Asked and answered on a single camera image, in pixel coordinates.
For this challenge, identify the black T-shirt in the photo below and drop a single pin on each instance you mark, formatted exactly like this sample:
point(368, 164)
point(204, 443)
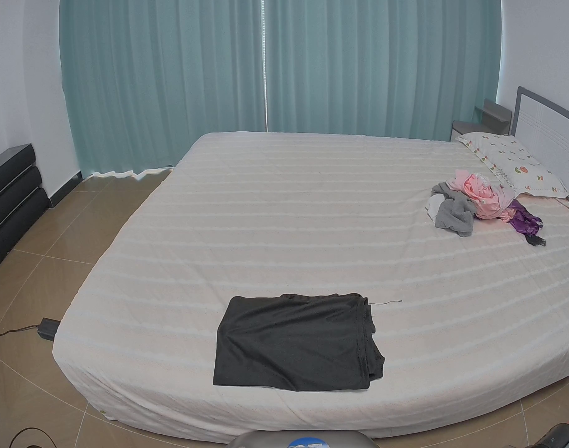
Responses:
point(293, 343)

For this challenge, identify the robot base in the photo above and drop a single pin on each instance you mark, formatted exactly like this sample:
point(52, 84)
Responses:
point(303, 440)

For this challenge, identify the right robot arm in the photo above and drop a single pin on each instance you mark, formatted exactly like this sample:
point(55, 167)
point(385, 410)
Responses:
point(555, 437)

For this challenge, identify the bed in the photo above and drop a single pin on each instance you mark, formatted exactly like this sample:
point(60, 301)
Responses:
point(312, 227)

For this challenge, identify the white garment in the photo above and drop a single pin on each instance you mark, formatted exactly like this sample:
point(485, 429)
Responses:
point(434, 208)

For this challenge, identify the pink garment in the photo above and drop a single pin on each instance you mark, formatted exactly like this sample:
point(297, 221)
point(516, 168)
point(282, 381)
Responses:
point(485, 196)

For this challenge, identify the grey bedside table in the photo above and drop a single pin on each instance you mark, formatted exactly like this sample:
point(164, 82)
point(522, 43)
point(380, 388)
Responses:
point(492, 115)

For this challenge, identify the white printed pillow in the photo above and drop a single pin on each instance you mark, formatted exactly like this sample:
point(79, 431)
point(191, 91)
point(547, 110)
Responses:
point(517, 161)

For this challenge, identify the purple garment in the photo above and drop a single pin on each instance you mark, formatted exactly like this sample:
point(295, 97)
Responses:
point(524, 220)

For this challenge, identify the dark grey lace garment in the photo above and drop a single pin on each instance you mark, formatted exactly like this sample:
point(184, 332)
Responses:
point(535, 240)

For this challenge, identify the black power adapter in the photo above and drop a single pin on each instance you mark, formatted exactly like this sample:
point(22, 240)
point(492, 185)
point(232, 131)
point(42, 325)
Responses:
point(48, 328)

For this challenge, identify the black chest of drawers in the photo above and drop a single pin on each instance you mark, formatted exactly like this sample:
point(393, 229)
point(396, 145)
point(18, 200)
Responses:
point(11, 203)

